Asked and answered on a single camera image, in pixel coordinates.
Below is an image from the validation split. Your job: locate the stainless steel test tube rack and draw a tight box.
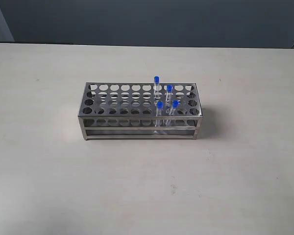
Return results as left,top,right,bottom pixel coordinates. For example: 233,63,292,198
78,82,203,140

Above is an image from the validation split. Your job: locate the blue-capped test tube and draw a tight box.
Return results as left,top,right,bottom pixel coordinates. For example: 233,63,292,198
166,100,179,126
165,85,172,109
154,76,160,99
155,101,163,127

